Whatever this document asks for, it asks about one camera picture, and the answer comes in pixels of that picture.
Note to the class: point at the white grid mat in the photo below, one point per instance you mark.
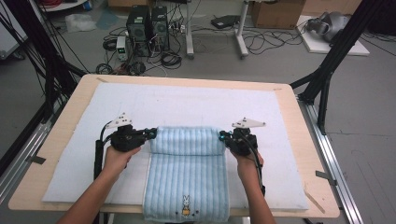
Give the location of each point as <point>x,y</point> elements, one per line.
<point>249,91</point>

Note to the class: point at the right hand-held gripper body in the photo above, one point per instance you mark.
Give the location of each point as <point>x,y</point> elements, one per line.
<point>243,143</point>

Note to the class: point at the person's left hand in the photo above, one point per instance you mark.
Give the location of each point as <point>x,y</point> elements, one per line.
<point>118,163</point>

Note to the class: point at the person's right hand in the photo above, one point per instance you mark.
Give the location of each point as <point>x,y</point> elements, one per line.
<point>249,169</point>

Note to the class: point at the grey white cabinet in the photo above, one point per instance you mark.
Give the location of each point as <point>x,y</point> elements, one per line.
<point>7,37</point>

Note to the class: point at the thin wooden stick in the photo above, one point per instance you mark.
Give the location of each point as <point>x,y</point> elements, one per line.
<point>315,202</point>

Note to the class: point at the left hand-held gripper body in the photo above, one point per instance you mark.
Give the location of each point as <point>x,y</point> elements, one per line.
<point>126,140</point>

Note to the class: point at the white floor board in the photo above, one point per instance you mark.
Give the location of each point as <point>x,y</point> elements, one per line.
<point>314,46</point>

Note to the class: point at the blue striped towel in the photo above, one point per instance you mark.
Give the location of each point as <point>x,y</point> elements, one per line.
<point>186,174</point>

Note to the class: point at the grey headset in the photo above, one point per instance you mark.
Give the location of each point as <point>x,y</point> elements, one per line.
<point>333,23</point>

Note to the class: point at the white power supply box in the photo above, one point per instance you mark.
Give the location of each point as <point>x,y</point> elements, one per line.
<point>121,48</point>

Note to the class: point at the slim black computer tower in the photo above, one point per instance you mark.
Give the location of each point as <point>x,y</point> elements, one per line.
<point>160,28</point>

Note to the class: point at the black flat device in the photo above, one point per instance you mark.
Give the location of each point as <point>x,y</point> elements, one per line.
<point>225,21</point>

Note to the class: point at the white desk leg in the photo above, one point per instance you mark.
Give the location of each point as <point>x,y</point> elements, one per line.
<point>189,31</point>
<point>240,34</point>

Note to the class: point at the grey tape strip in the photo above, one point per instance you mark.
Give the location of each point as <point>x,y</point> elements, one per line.
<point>325,176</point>

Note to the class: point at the brown cardboard box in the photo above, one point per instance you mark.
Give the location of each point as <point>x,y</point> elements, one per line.
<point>277,14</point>

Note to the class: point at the black metal frame strut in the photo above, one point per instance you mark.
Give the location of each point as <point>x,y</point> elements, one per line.
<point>34,31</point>
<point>342,43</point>

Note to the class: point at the black tape strip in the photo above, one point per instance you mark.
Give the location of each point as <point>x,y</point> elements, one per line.
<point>36,160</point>

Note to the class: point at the aluminium rail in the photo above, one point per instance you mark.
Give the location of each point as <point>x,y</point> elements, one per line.
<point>330,161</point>
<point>28,146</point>

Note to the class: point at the large black computer tower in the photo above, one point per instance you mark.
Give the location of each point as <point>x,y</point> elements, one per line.
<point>138,28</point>

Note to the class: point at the clear plastic bag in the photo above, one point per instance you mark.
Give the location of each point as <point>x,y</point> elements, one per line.
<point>79,22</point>

